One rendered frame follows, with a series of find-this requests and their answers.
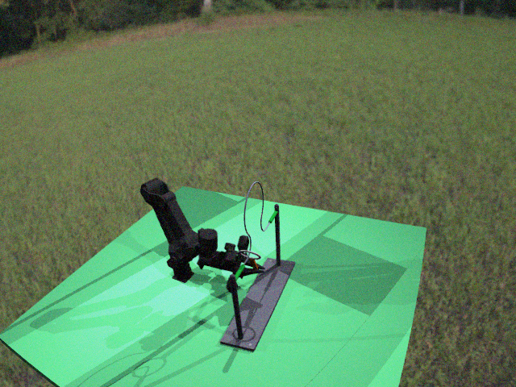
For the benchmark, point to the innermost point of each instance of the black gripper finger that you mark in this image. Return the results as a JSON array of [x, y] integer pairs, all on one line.
[[249, 264], [248, 271]]

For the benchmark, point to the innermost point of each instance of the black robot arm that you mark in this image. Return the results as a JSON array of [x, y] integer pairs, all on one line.
[[184, 243]]

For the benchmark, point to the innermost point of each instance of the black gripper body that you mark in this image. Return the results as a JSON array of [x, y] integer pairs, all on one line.
[[241, 245]]

